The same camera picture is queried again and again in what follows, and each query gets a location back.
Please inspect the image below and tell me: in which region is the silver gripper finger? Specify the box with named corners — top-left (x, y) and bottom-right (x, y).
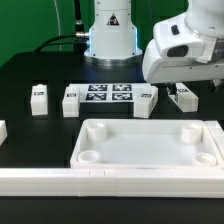
top-left (167, 83), bottom-right (177, 95)

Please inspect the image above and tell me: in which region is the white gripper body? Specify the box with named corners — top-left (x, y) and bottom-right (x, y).
top-left (142, 13), bottom-right (224, 84)

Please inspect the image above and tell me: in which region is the white desk top tray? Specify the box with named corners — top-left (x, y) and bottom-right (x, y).
top-left (70, 119), bottom-right (224, 169)

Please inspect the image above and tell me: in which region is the white right fence block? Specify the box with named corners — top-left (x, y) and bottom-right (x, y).
top-left (206, 121), bottom-right (224, 158)

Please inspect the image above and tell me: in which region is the white fence block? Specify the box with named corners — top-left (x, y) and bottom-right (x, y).
top-left (0, 120), bottom-right (7, 146)
top-left (206, 121), bottom-right (224, 158)

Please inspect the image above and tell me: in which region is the white left fence block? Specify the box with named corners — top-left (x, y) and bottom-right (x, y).
top-left (0, 120), bottom-right (7, 146)

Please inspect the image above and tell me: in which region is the white marker base plate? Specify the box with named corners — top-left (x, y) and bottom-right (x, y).
top-left (65, 83), bottom-right (150, 103)

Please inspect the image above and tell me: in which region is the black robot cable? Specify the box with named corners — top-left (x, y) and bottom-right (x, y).
top-left (34, 0), bottom-right (91, 53)

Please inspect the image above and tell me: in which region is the white front fence rail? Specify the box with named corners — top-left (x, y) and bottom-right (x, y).
top-left (0, 168), bottom-right (224, 198)

